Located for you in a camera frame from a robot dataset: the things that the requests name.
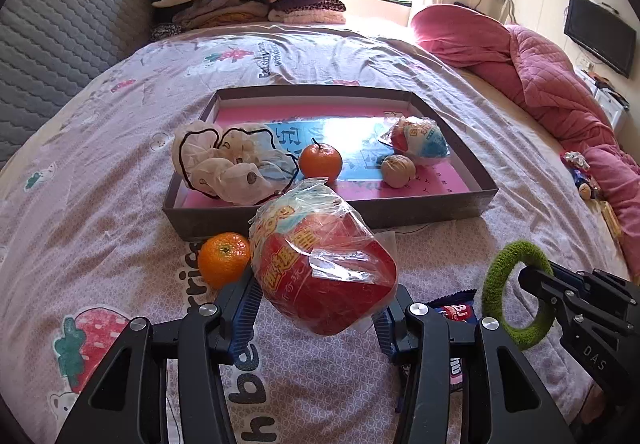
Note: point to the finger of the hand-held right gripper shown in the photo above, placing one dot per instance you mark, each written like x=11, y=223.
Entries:
x=610, y=286
x=542, y=286

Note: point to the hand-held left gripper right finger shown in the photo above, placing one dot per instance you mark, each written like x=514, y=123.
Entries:
x=387, y=331

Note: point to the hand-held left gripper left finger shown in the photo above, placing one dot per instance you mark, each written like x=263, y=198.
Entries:
x=242, y=319

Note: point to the blue cookie packet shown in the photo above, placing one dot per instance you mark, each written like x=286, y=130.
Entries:
x=455, y=313

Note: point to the grey cardboard box tray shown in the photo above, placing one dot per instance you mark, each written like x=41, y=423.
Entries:
x=435, y=211

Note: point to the beige sheer scrunchie black trim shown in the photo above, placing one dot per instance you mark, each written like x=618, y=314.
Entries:
x=220, y=173

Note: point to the orange mandarin with stem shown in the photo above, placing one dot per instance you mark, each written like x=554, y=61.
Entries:
x=320, y=162

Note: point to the round snack blue white wrapper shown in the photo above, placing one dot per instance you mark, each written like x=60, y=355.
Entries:
x=422, y=141

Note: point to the yellow snack packet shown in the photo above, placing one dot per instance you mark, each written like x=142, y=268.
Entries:
x=610, y=219

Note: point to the small walnut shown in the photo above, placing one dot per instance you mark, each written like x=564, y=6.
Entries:
x=587, y=192

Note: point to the white cabinet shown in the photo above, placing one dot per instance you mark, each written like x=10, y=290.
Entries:
x=607, y=96

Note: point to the pink quilted duvet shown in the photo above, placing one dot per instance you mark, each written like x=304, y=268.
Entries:
x=540, y=73

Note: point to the black television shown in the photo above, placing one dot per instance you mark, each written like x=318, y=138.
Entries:
x=600, y=33

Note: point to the grey quilted headboard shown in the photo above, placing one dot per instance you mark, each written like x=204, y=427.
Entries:
x=60, y=48

